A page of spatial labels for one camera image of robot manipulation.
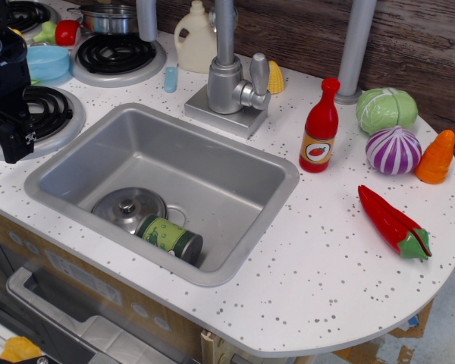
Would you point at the black front left burner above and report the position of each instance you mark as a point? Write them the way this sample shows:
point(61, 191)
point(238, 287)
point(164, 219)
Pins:
point(57, 116)

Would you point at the cream toy detergent jug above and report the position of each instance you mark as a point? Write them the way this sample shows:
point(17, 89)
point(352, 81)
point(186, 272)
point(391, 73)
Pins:
point(195, 41)

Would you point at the black rear left burner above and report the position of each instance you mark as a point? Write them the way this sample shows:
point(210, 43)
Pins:
point(28, 15)

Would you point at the red toy chili pepper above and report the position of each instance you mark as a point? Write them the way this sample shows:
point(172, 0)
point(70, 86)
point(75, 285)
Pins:
point(401, 233)

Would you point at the green label tin can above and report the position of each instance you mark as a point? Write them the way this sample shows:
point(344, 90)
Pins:
point(171, 238)

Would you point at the light blue small block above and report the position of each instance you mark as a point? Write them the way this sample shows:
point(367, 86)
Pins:
point(170, 80)

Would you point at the red toy tomato piece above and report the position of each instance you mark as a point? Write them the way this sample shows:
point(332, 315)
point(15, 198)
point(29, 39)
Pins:
point(67, 32)

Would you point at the light green toy vegetable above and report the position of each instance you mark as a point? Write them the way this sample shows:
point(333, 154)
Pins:
point(47, 33)

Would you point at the red sauce bottle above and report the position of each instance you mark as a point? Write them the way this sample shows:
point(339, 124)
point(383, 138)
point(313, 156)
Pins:
point(320, 130)

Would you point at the light blue toy bowl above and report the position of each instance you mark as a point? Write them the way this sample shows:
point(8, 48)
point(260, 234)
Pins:
point(47, 62)

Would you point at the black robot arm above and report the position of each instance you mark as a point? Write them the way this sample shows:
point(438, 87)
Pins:
point(17, 134)

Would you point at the orange toy carrot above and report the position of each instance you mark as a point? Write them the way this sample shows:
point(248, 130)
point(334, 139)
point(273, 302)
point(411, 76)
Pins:
point(436, 159)

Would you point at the steel pot lid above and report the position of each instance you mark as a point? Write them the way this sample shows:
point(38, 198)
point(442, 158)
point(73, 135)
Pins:
point(128, 207)

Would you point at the grey toy sink basin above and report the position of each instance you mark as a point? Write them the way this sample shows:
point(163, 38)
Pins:
point(227, 192)

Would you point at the yellow toy corn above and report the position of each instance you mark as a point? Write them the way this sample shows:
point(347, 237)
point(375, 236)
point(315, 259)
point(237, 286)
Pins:
point(276, 79)

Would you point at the black burner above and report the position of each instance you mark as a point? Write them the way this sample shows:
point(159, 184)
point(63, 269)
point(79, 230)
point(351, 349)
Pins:
point(57, 116)
point(28, 15)
point(109, 61)

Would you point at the green toy cabbage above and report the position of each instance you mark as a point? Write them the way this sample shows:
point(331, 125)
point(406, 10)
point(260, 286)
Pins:
point(381, 108)

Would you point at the black rear right burner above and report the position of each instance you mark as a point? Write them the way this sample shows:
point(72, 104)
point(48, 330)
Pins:
point(109, 61)

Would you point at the steel cooking pot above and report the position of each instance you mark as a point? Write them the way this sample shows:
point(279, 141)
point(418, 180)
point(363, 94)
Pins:
point(108, 19)

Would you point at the yellow object bottom left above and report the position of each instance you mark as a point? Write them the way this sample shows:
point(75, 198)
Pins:
point(18, 349)

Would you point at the grey oven door handle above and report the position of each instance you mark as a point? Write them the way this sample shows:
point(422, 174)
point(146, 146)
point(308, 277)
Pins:
point(83, 329)

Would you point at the grey support pole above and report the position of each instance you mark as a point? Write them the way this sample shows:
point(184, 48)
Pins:
point(147, 20)
point(357, 36)

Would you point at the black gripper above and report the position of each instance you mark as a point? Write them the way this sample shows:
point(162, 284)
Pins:
point(17, 136)

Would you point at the grey left support pole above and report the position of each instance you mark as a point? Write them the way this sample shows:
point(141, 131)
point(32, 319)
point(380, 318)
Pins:
point(147, 20)

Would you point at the silver toy faucet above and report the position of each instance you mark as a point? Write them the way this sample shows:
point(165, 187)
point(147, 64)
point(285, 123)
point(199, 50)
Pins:
point(229, 101)

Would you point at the grey right support pole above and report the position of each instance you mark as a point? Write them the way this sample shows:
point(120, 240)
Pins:
point(357, 36)

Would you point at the purple toy onion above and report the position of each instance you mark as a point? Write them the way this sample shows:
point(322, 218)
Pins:
point(393, 151)

